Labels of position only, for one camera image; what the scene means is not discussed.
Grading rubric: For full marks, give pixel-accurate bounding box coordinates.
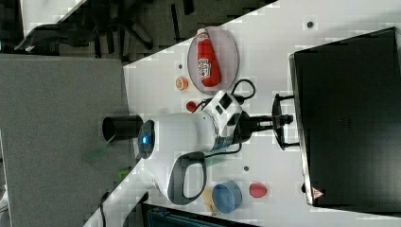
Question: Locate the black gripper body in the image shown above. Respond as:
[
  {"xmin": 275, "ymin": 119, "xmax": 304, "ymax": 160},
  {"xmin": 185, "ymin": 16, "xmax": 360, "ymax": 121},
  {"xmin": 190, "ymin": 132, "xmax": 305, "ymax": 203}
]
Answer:
[{"xmin": 233, "ymin": 112, "xmax": 272, "ymax": 144}]

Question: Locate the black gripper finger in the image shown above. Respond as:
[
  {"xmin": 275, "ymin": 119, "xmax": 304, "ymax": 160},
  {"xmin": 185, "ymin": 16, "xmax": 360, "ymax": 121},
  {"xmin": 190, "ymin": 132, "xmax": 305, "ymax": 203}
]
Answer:
[{"xmin": 272, "ymin": 114, "xmax": 293, "ymax": 125}]

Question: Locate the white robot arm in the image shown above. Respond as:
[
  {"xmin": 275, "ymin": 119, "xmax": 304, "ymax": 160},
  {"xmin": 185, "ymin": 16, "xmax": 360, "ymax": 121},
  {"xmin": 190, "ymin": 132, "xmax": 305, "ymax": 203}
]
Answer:
[{"xmin": 135, "ymin": 112, "xmax": 293, "ymax": 205}]

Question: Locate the red ketchup bottle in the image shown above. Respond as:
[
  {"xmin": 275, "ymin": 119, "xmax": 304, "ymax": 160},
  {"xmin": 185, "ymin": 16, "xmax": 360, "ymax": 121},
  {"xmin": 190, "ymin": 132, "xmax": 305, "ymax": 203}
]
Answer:
[{"xmin": 196, "ymin": 28, "xmax": 220, "ymax": 87}]

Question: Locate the blue cup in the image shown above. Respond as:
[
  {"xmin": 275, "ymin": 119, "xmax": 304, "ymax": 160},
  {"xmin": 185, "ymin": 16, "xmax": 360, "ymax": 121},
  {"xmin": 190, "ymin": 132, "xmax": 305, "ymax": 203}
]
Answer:
[{"xmin": 212, "ymin": 181, "xmax": 242, "ymax": 214}]

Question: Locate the grey round plate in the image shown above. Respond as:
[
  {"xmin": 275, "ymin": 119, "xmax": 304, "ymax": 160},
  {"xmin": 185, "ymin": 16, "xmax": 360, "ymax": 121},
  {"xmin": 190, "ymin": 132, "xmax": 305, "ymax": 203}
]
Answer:
[{"xmin": 187, "ymin": 26, "xmax": 238, "ymax": 96}]

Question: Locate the orange slice toy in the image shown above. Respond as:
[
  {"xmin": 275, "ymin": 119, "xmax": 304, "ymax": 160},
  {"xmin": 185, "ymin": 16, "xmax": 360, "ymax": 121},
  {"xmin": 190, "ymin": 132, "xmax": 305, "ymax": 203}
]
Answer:
[{"xmin": 176, "ymin": 77, "xmax": 188, "ymax": 91}]

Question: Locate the green pepper toy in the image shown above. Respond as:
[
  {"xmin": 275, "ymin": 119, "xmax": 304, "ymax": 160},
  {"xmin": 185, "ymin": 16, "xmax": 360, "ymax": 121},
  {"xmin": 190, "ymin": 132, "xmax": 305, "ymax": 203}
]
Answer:
[{"xmin": 118, "ymin": 168, "xmax": 129, "ymax": 180}]

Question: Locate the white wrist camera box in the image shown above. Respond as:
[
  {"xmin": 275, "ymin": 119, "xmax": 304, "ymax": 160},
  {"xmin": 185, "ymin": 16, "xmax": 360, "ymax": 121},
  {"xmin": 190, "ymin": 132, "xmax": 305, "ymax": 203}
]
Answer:
[{"xmin": 204, "ymin": 90, "xmax": 242, "ymax": 137}]

